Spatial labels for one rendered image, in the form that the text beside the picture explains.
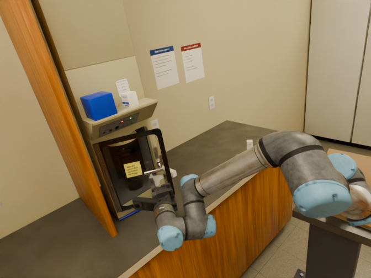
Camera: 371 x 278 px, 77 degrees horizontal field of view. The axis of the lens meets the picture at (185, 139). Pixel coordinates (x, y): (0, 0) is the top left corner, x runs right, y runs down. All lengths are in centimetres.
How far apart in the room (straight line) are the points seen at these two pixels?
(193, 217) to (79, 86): 69
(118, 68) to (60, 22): 27
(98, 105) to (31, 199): 82
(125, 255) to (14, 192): 74
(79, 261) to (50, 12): 101
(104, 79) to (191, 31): 104
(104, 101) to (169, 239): 58
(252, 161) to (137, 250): 68
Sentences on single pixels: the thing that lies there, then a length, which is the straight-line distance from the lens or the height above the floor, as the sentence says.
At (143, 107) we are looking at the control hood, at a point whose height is 150.
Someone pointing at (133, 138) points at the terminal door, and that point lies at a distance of 109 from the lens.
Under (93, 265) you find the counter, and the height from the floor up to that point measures 94.
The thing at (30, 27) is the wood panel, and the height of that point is 186.
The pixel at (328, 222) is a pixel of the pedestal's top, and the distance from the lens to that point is 123.
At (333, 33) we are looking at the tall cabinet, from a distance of 356.
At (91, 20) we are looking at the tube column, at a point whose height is 187.
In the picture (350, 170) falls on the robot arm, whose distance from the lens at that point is 103.
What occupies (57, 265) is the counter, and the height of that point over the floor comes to 94.
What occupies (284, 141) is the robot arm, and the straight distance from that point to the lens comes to 66.
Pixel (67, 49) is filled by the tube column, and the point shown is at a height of 178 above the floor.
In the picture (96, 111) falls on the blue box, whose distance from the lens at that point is 98.
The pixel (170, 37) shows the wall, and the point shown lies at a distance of 184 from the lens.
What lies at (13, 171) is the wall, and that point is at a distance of 155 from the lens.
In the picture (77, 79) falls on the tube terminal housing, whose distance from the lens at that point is 107.
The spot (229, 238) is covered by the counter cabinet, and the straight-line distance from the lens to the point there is 163.
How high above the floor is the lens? 177
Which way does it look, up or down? 24 degrees down
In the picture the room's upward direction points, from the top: 10 degrees counter-clockwise
